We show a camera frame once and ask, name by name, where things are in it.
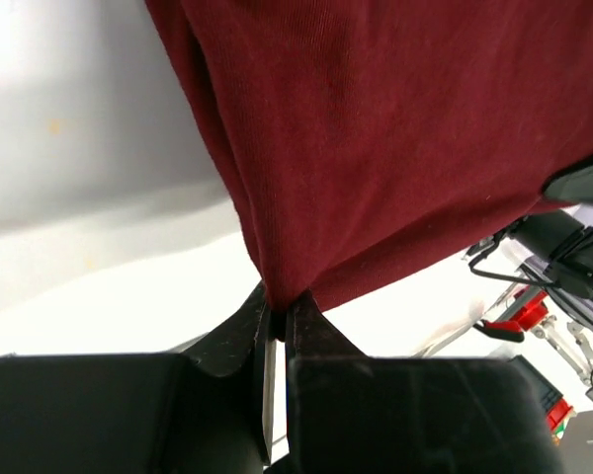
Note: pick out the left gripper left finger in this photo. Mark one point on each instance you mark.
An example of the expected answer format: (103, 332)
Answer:
(225, 408)

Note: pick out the red clamp in background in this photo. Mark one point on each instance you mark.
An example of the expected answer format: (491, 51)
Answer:
(524, 313)

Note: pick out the red black device background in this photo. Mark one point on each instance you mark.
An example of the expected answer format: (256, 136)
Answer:
(556, 408)

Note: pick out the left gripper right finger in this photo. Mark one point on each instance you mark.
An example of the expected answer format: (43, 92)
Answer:
(310, 334)

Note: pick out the dark red t shirt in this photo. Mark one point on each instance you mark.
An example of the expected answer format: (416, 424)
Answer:
(363, 141)

